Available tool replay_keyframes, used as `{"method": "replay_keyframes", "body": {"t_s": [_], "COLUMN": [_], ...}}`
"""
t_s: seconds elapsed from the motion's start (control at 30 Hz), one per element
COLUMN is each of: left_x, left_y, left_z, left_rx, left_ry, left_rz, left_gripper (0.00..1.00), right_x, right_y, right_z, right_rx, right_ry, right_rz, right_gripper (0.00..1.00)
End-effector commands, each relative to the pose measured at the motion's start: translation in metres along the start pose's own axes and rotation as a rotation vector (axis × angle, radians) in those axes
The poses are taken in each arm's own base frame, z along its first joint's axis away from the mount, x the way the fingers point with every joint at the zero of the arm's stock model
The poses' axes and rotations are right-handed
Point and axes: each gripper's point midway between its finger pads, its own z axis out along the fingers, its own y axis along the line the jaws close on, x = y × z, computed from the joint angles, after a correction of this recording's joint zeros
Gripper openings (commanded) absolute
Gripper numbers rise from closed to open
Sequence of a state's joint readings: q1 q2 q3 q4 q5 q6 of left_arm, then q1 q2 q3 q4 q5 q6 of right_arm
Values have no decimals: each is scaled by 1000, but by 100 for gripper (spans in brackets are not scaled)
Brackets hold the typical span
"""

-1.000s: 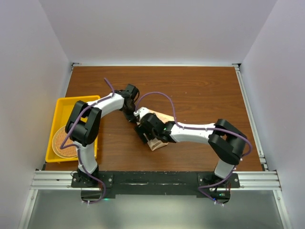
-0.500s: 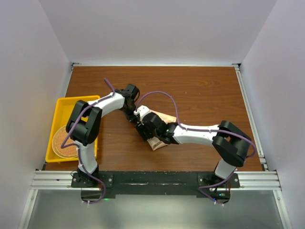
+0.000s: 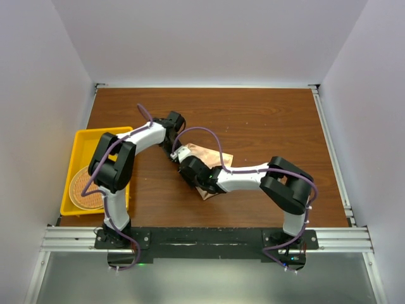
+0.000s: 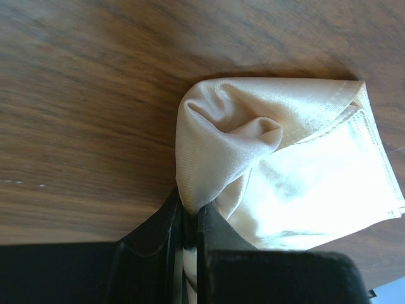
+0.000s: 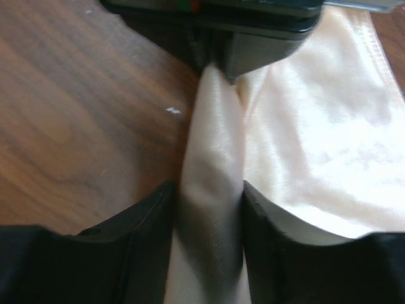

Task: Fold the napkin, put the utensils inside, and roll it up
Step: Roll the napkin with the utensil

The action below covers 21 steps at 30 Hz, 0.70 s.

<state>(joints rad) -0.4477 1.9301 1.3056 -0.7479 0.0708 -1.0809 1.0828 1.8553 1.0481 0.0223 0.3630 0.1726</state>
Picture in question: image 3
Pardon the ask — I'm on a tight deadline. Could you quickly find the peach cloth napkin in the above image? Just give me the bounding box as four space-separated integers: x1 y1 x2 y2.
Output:
184 142 235 201

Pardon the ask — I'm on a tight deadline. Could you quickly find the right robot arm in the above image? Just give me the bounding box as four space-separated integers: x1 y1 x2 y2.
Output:
178 155 318 250

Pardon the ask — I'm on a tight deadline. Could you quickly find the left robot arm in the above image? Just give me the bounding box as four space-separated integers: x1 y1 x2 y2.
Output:
81 111 186 248

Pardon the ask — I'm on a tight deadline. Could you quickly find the yellow plastic tray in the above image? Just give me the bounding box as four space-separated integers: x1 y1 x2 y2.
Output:
60 126 133 217

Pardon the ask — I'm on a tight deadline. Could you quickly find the round woven coaster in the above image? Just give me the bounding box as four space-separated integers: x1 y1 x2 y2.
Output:
68 167 105 210

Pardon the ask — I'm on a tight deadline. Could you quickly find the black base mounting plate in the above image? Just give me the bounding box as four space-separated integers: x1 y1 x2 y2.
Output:
94 227 319 266

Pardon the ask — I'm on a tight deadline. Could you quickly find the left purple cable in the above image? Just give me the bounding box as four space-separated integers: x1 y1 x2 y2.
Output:
80 103 156 273

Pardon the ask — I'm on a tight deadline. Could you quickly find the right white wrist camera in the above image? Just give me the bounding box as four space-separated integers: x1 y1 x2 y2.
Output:
170 146 192 163

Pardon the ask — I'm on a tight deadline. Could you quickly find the aluminium table frame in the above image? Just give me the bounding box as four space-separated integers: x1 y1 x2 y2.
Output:
25 87 384 303

